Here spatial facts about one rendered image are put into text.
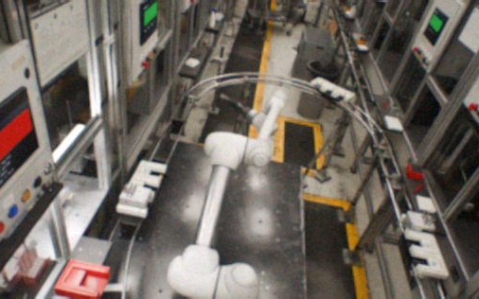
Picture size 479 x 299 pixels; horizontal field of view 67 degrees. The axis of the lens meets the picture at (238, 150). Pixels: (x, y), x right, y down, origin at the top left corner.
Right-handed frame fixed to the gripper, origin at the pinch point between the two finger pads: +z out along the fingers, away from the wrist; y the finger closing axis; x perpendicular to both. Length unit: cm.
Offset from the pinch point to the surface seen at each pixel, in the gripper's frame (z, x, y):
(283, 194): -66, -24, 20
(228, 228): -57, -64, -4
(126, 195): -16, -85, -42
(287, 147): -18, 49, 153
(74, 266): -33, -115, -68
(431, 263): -149, -14, -7
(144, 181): -11, -74, -27
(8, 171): -30, -94, -126
